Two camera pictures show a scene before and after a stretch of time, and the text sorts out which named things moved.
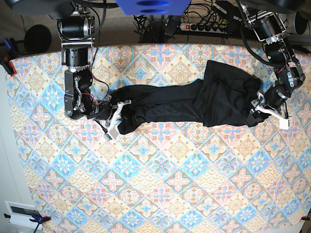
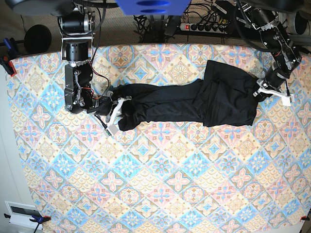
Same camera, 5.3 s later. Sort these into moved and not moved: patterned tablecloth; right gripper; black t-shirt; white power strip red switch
Moved: right gripper
Not moved: patterned tablecloth; black t-shirt; white power strip red switch
